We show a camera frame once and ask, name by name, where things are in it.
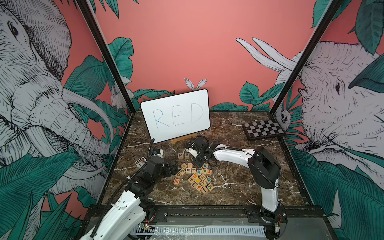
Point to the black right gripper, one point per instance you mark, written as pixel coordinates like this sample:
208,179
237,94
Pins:
197,164

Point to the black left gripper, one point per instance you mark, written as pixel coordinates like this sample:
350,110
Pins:
169,172

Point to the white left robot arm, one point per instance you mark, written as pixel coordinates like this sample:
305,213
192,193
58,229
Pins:
132,208

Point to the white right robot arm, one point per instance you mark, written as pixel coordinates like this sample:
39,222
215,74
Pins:
261,163

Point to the pile of wooden letter blocks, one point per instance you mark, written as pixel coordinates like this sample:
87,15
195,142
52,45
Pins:
200,179

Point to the playing card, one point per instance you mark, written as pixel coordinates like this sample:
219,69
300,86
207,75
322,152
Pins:
141,162

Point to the small wooden easel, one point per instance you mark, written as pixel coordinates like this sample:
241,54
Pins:
183,138

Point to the whiteboard with RED writing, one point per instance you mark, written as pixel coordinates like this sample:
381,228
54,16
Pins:
177,116

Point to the black white checkerboard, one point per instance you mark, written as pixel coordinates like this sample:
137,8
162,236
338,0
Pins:
262,130

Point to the black front mounting rail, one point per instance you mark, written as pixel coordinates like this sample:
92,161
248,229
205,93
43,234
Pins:
164,213

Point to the white slotted cable duct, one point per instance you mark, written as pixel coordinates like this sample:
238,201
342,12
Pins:
248,231

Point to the black left frame post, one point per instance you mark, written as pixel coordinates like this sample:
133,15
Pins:
90,18

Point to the black frame post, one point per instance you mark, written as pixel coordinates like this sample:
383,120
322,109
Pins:
322,26
90,18

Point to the black right frame post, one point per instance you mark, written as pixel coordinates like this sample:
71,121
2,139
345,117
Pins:
322,26

